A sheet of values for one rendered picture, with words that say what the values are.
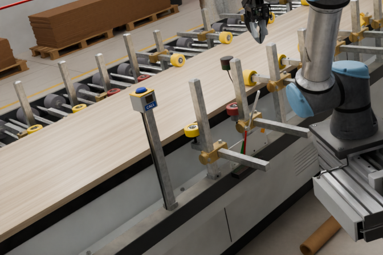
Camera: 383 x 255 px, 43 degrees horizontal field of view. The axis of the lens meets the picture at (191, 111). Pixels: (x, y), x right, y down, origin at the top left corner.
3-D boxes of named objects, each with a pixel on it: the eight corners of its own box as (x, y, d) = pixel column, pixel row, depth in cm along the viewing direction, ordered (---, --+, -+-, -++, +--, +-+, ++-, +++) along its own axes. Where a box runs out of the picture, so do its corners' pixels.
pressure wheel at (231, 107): (249, 124, 237) (245, 102, 232) (238, 131, 232) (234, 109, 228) (237, 121, 243) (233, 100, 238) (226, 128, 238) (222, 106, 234)
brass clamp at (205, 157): (229, 152, 217) (227, 142, 215) (208, 167, 210) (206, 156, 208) (219, 149, 222) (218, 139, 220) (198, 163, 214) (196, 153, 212)
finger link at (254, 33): (256, 48, 175) (252, 23, 171) (251, 45, 180) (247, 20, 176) (264, 46, 175) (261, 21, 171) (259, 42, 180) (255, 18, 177)
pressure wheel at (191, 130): (205, 142, 229) (200, 120, 224) (206, 150, 221) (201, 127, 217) (188, 145, 229) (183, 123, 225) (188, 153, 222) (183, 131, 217)
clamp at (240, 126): (263, 122, 231) (261, 112, 229) (244, 134, 223) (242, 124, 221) (253, 119, 235) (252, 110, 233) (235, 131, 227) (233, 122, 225)
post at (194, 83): (220, 177, 218) (199, 77, 199) (214, 181, 216) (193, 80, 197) (214, 176, 220) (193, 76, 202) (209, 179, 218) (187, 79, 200)
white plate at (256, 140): (268, 143, 236) (265, 124, 232) (232, 168, 221) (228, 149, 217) (267, 143, 236) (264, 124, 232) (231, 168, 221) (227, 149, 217)
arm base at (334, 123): (387, 131, 156) (386, 103, 152) (343, 144, 154) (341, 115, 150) (362, 114, 170) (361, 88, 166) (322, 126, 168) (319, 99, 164)
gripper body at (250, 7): (252, 24, 169) (247, -10, 165) (244, 20, 177) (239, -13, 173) (273, 19, 170) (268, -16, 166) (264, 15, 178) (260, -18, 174)
